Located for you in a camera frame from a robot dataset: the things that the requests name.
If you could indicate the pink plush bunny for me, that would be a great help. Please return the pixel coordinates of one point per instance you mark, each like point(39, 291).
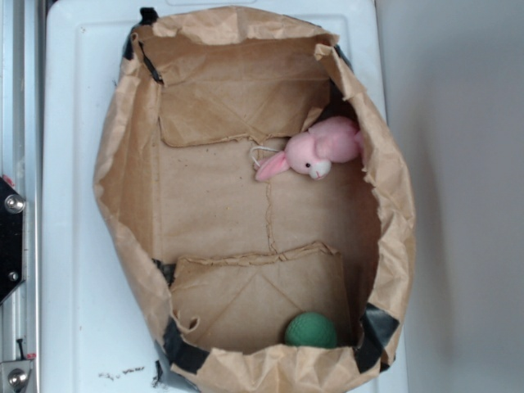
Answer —
point(336, 140)

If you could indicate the aluminium frame rail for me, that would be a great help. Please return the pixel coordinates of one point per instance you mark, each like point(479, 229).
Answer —
point(23, 26)

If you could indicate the green rubber ball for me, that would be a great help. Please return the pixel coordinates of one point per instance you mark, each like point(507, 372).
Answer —
point(311, 329)

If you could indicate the silver corner bracket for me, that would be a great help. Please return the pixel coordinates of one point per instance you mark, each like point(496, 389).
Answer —
point(16, 376)

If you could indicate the black metal bracket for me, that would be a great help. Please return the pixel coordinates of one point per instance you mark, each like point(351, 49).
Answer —
point(12, 238)

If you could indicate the brown paper bag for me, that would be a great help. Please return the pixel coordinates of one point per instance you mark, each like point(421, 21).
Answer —
point(220, 262)

